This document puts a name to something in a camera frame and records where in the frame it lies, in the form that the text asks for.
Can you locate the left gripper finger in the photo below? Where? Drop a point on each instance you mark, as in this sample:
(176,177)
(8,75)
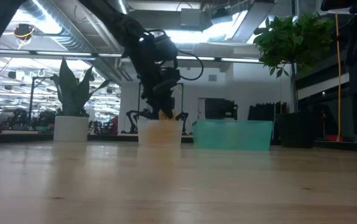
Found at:
(168,102)
(151,107)

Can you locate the long linear light bar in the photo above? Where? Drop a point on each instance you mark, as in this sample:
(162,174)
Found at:
(222,59)

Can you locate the green snake plant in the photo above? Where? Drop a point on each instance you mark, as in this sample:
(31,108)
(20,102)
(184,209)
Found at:
(72,96)

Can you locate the dark flat screen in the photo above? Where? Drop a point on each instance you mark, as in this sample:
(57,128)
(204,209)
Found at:
(219,109)

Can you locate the clear plastic bin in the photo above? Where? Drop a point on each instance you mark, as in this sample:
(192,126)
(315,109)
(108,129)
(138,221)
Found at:
(141,141)

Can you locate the black equipment row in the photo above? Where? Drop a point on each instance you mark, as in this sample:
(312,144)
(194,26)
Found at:
(268,110)

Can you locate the neighbouring rig gantry frame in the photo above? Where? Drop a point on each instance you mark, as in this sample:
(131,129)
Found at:
(183,99)
(31,102)

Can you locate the grey ventilation unit box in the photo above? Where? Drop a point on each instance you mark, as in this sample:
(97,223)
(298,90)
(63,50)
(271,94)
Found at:
(194,18)

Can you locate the red box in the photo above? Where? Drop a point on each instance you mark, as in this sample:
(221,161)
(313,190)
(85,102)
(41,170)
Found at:
(334,138)

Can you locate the grey vent grille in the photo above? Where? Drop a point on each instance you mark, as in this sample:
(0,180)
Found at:
(212,77)

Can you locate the neighbouring rig robot arm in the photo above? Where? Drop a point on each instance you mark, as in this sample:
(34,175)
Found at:
(136,116)
(183,118)

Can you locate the black plant pot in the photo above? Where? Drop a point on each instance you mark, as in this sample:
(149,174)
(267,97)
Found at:
(295,130)

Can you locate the leafy green tree plant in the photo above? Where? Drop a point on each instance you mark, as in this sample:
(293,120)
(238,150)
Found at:
(290,40)

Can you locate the teal plastic bin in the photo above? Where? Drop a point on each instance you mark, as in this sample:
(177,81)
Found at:
(233,135)

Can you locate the white plant pot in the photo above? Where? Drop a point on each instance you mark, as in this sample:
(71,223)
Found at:
(71,129)

